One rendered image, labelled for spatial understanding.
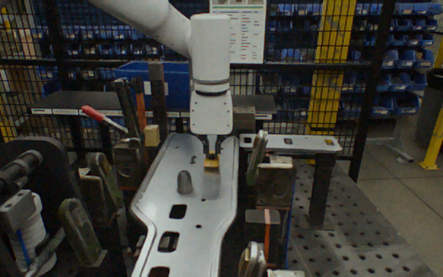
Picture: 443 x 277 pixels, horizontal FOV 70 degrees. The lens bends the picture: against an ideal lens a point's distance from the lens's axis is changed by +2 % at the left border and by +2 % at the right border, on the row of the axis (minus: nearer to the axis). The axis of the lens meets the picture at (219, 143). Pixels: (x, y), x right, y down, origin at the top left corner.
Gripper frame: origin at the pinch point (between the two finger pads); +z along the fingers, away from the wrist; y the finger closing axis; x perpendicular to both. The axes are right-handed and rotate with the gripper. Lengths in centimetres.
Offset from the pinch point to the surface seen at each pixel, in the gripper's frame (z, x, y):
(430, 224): 105, 108, 136
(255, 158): -1.5, -7.4, 10.7
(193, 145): 4.1, 10.5, -6.4
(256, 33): -22, 54, 12
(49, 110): 2, 32, -61
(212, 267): 4.3, -34.3, 3.1
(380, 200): 105, 135, 113
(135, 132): -4.9, -1.8, -18.6
